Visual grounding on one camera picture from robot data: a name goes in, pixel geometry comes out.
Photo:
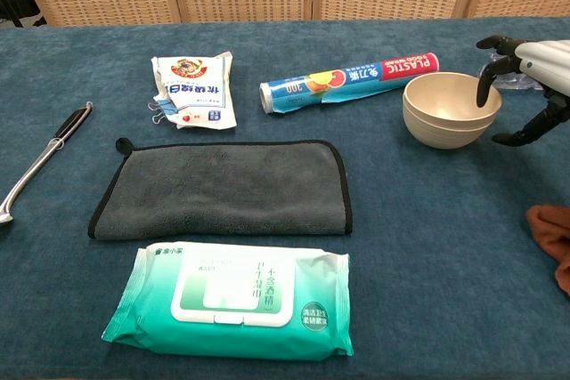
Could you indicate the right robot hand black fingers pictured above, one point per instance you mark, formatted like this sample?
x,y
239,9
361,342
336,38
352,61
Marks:
x,y
545,62

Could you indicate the beige bowl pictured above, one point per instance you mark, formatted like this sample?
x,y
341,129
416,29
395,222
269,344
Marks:
x,y
445,95
445,136

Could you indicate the clear plastic package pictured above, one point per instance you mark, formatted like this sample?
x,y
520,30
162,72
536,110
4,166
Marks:
x,y
516,81

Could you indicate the brown cloth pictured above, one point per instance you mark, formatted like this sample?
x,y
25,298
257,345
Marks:
x,y
554,237

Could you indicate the plastic wrap roll blue red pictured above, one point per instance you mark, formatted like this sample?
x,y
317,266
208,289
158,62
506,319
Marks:
x,y
356,82

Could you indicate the grey towel black trim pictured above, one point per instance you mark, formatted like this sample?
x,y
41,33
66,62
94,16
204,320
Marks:
x,y
222,188

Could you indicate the white sugar bag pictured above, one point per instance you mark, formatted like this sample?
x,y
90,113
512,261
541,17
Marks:
x,y
196,86

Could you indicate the blue binder clip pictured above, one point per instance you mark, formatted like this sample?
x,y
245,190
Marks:
x,y
161,109

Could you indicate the green wet wipes pack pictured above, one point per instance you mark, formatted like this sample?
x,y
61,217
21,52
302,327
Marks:
x,y
231,300

